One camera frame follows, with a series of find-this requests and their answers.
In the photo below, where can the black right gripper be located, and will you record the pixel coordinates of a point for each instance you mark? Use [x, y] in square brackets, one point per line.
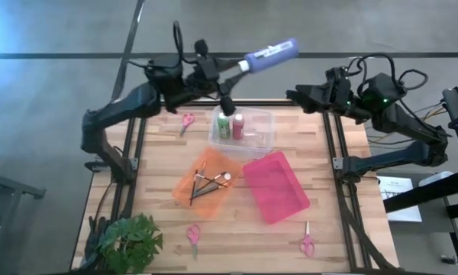
[337, 95]

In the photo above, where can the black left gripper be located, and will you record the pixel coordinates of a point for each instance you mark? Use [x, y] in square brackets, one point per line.
[208, 70]

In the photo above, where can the purple paint bottle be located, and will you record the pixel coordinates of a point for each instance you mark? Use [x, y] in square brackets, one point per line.
[271, 55]

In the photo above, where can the red paint bottle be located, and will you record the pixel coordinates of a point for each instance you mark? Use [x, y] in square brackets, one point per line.
[238, 128]

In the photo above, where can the green paint bottle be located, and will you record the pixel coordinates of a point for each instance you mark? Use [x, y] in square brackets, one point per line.
[224, 128]

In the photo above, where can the thin dark paintbrush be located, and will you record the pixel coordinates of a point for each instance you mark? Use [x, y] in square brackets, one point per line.
[219, 178]
[206, 188]
[193, 187]
[211, 181]
[208, 191]

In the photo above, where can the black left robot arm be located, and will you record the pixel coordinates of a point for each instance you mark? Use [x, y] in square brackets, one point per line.
[118, 109]

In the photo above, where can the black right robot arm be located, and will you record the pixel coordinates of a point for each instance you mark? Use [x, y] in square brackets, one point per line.
[404, 124]

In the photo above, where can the clear plastic bin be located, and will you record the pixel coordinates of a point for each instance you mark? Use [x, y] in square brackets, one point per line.
[259, 133]

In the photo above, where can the translucent pink plastic bin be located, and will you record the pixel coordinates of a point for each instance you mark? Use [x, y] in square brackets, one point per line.
[275, 187]

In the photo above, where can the translucent orange plastic bin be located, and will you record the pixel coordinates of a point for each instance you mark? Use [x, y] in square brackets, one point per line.
[213, 202]

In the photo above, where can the white paper sheet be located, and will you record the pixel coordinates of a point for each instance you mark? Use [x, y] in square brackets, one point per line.
[400, 206]

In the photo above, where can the white plastic container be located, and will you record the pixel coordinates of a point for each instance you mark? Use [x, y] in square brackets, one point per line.
[435, 178]

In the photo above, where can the green leafy plant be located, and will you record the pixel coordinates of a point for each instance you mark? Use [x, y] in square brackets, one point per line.
[129, 240]

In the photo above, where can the black metal stand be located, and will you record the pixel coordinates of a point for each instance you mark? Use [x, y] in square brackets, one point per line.
[11, 185]

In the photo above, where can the black aluminium table frame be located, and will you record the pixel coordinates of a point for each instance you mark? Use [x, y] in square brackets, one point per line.
[140, 137]

